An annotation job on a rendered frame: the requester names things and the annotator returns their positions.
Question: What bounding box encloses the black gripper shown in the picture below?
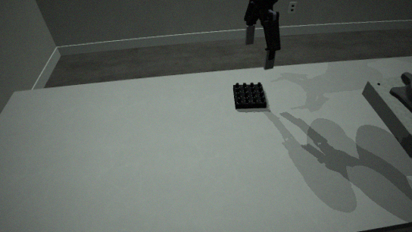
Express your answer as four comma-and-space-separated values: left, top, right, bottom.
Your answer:
244, 0, 280, 70

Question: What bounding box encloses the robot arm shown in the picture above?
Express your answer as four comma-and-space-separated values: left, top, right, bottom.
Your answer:
390, 72, 412, 113

